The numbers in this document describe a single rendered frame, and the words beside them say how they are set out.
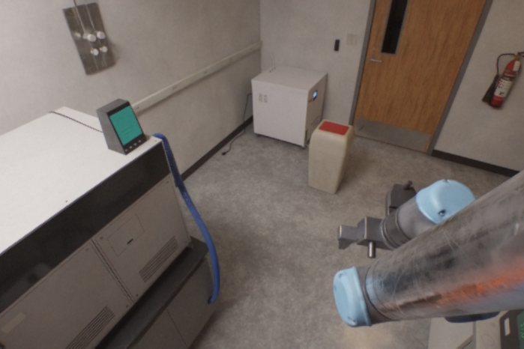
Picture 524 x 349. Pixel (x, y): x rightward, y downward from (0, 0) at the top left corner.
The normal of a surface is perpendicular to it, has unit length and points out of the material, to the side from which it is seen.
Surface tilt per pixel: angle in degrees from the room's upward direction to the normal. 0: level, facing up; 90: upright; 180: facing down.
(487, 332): 0
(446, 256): 87
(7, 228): 0
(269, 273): 0
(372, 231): 24
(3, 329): 90
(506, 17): 90
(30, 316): 90
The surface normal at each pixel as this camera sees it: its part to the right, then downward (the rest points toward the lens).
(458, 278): -0.90, 0.37
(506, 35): -0.49, 0.56
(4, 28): 0.87, 0.29
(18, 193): -0.02, -0.77
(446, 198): 0.05, -0.44
